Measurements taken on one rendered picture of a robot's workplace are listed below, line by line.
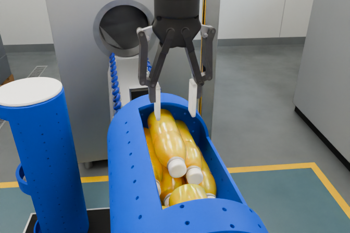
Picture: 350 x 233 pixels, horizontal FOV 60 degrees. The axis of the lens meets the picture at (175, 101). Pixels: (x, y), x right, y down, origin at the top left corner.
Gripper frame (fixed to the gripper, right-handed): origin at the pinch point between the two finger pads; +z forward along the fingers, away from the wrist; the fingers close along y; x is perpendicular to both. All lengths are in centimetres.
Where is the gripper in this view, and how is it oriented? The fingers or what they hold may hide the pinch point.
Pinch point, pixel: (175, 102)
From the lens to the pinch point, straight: 58.5
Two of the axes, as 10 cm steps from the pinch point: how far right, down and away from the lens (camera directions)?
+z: -0.2, 8.8, 4.7
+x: 2.2, 4.6, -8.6
